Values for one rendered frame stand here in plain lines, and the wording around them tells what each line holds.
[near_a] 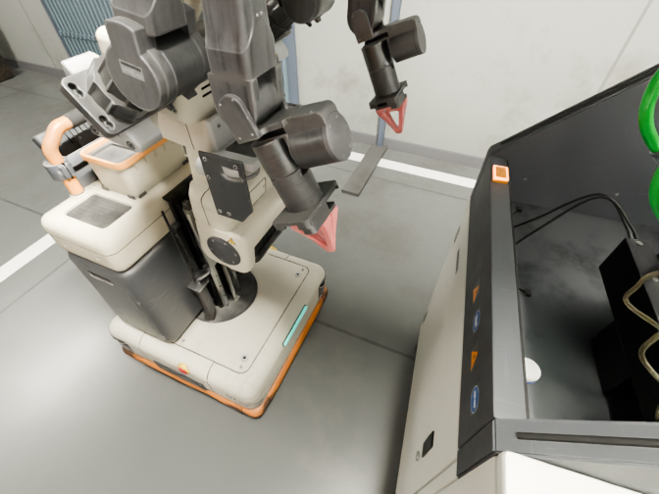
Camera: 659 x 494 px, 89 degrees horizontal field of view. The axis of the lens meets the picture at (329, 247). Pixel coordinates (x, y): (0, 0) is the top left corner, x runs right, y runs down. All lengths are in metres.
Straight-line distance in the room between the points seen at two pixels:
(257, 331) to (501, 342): 0.93
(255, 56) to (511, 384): 0.50
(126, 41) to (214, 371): 1.02
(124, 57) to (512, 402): 0.62
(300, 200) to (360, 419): 1.11
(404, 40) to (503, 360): 0.60
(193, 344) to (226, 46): 1.08
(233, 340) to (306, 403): 0.40
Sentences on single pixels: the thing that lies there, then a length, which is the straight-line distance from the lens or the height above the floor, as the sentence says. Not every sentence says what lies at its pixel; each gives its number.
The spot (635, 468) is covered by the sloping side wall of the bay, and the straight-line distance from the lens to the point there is 0.46.
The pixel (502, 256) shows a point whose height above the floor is 0.95.
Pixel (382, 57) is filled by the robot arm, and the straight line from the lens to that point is 0.81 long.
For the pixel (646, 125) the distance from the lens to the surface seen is 0.58.
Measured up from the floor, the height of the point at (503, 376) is 0.95.
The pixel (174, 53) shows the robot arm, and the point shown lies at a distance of 0.50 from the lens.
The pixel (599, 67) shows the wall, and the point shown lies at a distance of 2.51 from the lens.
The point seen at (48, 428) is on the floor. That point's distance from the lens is 1.78.
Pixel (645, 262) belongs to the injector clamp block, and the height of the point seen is 0.98.
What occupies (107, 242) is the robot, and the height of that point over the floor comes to 0.80.
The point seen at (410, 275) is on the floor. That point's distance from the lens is 1.82.
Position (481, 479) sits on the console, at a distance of 0.52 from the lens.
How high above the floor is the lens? 1.39
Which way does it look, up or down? 47 degrees down
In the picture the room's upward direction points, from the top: straight up
